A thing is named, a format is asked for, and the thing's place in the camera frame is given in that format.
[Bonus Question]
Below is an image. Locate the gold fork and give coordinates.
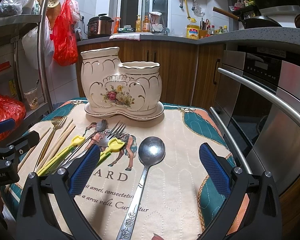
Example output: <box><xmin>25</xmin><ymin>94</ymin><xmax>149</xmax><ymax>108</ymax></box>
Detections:
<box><xmin>34</xmin><ymin>116</ymin><xmax>66</xmax><ymax>170</ymax></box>

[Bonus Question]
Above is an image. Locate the yellow plastic spoon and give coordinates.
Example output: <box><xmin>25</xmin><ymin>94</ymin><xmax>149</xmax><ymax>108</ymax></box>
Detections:
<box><xmin>37</xmin><ymin>135</ymin><xmax>85</xmax><ymax>176</ymax></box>
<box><xmin>97</xmin><ymin>137</ymin><xmax>126</xmax><ymax>165</ymax></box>

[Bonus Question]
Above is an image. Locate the steel flower-handle fork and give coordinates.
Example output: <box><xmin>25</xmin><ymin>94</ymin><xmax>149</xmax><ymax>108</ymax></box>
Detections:
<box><xmin>61</xmin><ymin>119</ymin><xmax>127</xmax><ymax>167</ymax></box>

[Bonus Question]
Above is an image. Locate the large steel spoon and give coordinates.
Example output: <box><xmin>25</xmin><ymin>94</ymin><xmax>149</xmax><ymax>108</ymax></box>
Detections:
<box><xmin>116</xmin><ymin>137</ymin><xmax>166</xmax><ymax>239</ymax></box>

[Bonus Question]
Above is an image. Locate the wooden kitchen cabinet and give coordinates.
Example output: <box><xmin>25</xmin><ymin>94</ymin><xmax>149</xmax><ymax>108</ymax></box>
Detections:
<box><xmin>78</xmin><ymin>40</ymin><xmax>224</xmax><ymax>109</ymax></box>

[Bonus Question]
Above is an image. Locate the red bag on shelf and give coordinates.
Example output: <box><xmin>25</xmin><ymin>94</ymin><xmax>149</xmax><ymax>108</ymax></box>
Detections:
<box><xmin>0</xmin><ymin>95</ymin><xmax>26</xmax><ymax>141</ymax></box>

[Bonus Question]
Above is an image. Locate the plastic cup on shelf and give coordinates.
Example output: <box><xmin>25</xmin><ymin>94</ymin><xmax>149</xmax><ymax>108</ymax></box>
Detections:
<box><xmin>24</xmin><ymin>80</ymin><xmax>39</xmax><ymax>110</ymax></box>

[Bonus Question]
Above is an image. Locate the quilted horse print table mat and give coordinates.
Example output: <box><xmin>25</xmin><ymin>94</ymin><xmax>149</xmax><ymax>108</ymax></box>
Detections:
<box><xmin>5</xmin><ymin>97</ymin><xmax>251</xmax><ymax>240</ymax></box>

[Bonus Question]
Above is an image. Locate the metal shelf rack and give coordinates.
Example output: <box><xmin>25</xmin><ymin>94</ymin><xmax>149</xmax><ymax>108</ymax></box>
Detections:
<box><xmin>0</xmin><ymin>0</ymin><xmax>53</xmax><ymax>139</ymax></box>

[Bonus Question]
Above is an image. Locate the red plastic bag hanging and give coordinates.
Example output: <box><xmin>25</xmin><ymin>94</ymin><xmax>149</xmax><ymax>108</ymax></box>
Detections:
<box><xmin>50</xmin><ymin>0</ymin><xmax>78</xmax><ymax>67</ymax></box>

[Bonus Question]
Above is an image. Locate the wooden perforated ladle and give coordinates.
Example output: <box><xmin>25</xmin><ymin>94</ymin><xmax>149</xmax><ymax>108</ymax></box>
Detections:
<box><xmin>46</xmin><ymin>0</ymin><xmax>61</xmax><ymax>30</ymax></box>

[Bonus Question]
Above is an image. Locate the cream floral ceramic utensil holder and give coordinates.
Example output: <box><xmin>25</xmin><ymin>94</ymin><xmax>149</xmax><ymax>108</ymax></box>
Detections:
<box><xmin>81</xmin><ymin>47</ymin><xmax>164</xmax><ymax>121</ymax></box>

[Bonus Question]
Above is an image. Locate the electric pressure cooker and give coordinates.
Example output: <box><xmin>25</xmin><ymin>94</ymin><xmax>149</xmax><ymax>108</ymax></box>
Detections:
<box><xmin>88</xmin><ymin>14</ymin><xmax>114</xmax><ymax>39</ymax></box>

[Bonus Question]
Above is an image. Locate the white folded dish cloth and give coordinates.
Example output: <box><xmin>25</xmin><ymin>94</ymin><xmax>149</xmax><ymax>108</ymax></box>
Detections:
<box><xmin>109</xmin><ymin>33</ymin><xmax>141</xmax><ymax>41</ymax></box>

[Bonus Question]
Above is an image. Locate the orange dish soap bottle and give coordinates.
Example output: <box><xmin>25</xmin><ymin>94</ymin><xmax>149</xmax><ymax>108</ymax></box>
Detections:
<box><xmin>142</xmin><ymin>15</ymin><xmax>151</xmax><ymax>33</ymax></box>

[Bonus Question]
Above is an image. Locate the yellow cooking oil bottle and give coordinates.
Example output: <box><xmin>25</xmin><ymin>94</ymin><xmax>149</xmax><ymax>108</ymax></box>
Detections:
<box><xmin>186</xmin><ymin>24</ymin><xmax>200</xmax><ymax>40</ymax></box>

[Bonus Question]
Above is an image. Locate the stainless oven door handle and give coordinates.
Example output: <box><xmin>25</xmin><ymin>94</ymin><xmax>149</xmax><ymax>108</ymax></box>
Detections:
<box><xmin>217</xmin><ymin>68</ymin><xmax>300</xmax><ymax>127</ymax></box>

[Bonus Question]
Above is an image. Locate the black wok wooden handle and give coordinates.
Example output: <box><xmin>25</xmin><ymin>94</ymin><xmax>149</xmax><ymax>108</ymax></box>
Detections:
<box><xmin>212</xmin><ymin>6</ymin><xmax>283</xmax><ymax>30</ymax></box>

